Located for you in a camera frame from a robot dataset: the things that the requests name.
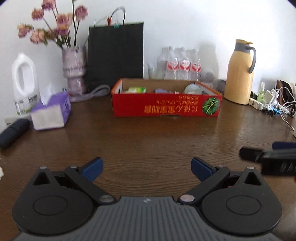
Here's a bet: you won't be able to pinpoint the pale green plastic bag ball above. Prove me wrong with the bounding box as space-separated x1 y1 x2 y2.
184 84 203 95

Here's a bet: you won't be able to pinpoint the red cardboard box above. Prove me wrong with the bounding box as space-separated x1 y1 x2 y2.
111 78 223 118

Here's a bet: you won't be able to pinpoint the green tissue pack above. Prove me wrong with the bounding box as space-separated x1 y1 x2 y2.
127 86 146 93

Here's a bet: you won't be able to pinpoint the purple knitted cloth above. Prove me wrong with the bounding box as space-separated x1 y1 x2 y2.
154 88 175 93

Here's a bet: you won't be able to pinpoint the white power strip with chargers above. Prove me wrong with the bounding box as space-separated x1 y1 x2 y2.
248 79 296 130

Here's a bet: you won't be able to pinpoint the green spray bottle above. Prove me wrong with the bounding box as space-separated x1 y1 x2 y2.
256 82 265 102

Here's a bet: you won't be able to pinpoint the yellow thermos jug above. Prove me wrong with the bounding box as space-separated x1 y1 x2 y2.
224 39 256 105

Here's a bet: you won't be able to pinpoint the purple tissue box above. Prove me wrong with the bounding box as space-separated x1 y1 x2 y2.
30 85 71 131

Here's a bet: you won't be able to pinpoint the small floral tin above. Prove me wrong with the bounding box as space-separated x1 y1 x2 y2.
216 79 226 95

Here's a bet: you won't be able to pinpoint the black cylindrical case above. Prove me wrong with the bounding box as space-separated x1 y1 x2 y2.
0 118 31 149

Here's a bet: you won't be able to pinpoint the white astronaut speaker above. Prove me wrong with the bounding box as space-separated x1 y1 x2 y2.
200 68 216 83

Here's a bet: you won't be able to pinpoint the white detergent bottle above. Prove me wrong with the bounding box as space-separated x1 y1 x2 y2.
11 53 40 116

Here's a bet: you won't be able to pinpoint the water bottle right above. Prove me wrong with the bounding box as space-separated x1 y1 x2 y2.
190 49 202 81

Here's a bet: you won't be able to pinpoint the water bottle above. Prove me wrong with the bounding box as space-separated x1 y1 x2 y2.
190 49 202 81
178 47 191 80
165 46 179 80

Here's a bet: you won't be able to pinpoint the water bottle middle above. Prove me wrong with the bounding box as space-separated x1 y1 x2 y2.
178 47 191 80

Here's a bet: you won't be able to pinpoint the water bottle left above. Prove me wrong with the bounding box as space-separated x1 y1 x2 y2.
165 46 179 80

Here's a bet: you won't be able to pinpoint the purple flower vase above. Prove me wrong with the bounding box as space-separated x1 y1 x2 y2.
62 46 86 95

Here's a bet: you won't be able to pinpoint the clear drinking glass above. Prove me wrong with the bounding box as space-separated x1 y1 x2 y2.
147 63 159 79

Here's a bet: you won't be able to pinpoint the black paper bag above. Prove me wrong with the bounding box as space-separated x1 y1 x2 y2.
86 6 145 90

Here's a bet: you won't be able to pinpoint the pink artificial flowers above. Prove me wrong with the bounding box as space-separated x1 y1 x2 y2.
17 1 88 50

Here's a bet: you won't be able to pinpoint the purple charging cable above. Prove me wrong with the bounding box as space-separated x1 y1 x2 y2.
69 84 112 103

